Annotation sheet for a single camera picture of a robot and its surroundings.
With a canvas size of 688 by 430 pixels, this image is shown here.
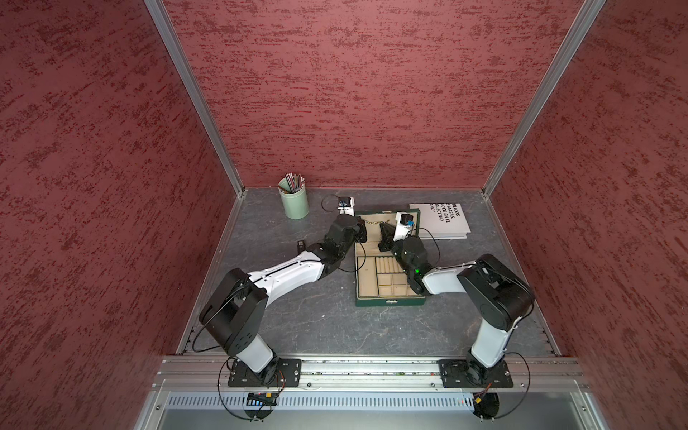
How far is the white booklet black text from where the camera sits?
1.06 m

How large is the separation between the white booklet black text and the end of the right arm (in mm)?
238

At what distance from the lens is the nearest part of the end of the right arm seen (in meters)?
0.82
